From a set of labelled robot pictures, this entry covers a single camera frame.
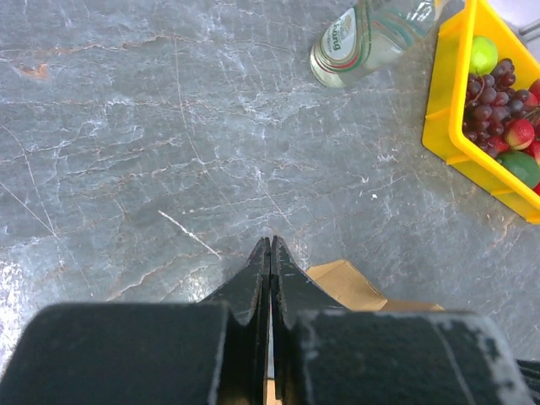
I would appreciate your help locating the brown cardboard box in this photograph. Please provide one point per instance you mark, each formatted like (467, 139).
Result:
(349, 287)

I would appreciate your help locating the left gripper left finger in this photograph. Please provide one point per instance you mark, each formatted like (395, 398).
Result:
(243, 375)

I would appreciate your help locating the yellow plastic tray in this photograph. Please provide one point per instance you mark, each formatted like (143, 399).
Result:
(442, 134)

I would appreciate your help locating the green apple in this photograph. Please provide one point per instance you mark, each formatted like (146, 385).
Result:
(484, 55)

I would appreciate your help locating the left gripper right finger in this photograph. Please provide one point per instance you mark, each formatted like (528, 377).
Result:
(292, 292)

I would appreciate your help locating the purple grape bunch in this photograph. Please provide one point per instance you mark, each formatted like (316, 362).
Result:
(486, 97)

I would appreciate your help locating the red strawberry cluster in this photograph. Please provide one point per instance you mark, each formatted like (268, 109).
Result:
(520, 125)

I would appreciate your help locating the clear glass bottle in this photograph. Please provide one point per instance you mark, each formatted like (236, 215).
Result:
(369, 36)

